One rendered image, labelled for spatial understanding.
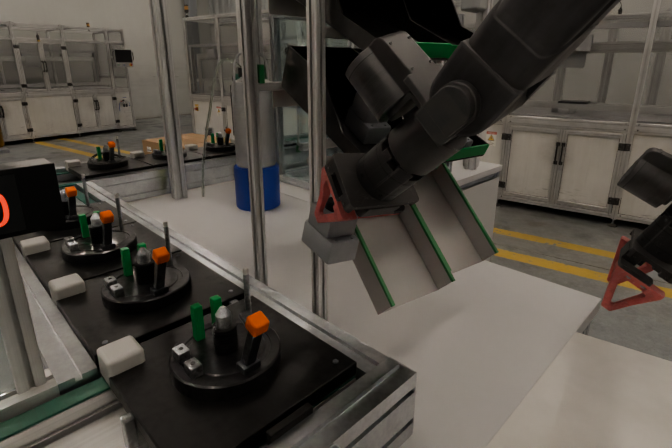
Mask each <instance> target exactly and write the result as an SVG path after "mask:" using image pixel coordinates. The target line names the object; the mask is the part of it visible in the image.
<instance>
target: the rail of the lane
mask: <svg viewBox="0 0 672 448"><path fill-rule="evenodd" d="M416 380H417V372H415V371H414V370H412V369H410V368H409V367H407V366H405V365H404V364H402V363H400V362H398V361H397V360H395V359H393V358H392V357H388V358H387V359H385V360H384V361H382V362H381V363H380V364H378V365H377V366H376V367H374V368H373V369H372V370H370V371H369V372H368V373H366V374H365V375H363V376H362V377H361V378H359V379H358V380H357V381H355V382H354V383H353V384H351V385H350V386H348V387H347V388H346V389H344V390H343V391H342V392H340V393H339V394H338V395H336V396H335V397H334V398H332V399H331V400H329V401H328V402H327V403H325V404H324V405H323V406H321V407H320V408H319V409H317V410H316V411H315V412H313V406H312V405H311V404H310V403H308V402H307V403H306V404H304V405H303V406H301V407H300V408H298V409H297V410H296V411H294V412H293V413H291V414H290V415H289V416H287V417H286V418H284V419H283V420H281V421H280V422H279V423H277V424H276V425H274V426H273V427H272V428H270V429H269V430H267V431H266V442H267V445H268V446H267V447H266V448H330V447H331V446H332V445H334V444H337V445H338V446H339V447H340V448H399V447H400V446H401V445H402V444H403V443H404V442H405V441H406V440H407V439H408V438H409V437H410V436H411V435H412V434H413V425H414V410H415V395H416Z"/></svg>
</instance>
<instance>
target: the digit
mask: <svg viewBox="0 0 672 448"><path fill-rule="evenodd" d="M22 230H26V224H25V220H24V216H23V211H22V207H21V202H20V198H19V194H18V189H17V185H16V180H15V176H14V174H9V175H2V176H0V235H3V234H8V233H12V232H17V231H22Z"/></svg>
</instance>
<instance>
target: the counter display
mask: <svg viewBox="0 0 672 448"><path fill-rule="evenodd" d="M9 174H14V176H15V180H16V185H17V189H18V194H19V198H20V202H21V207H22V211H23V216H24V220H25V224H26V230H22V231H17V232H12V233H8V234H3V235H0V240H1V239H6V238H10V237H15V236H20V235H24V234H29V233H33V232H38V231H42V230H47V229H51V228H56V227H60V226H65V225H66V220H65V215H64V210H63V205H62V200H61V195H60V190H59V185H58V180H57V175H56V170H55V164H54V163H48V164H40V165H32V166H25V167H17V168H10V169H2V170H0V176H2V175H9Z"/></svg>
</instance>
